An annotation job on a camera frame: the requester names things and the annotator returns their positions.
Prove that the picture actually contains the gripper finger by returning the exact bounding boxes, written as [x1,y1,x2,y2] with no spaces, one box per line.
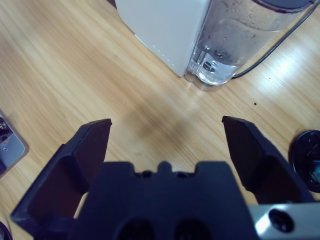
[9,118,112,240]
[221,116,316,207]

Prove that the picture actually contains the black capsule holder with rods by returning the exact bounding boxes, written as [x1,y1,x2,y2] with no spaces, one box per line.
[288,129,320,193]

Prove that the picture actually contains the water tank with dark lid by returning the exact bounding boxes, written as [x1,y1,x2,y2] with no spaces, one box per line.
[183,0,316,92]

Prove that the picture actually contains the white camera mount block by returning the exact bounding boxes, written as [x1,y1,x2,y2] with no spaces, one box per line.
[0,108,30,180]

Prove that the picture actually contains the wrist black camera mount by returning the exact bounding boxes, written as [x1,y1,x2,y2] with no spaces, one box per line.
[67,161,258,240]

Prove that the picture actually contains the black machine power cord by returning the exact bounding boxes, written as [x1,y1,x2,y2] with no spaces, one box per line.
[232,4,320,80]

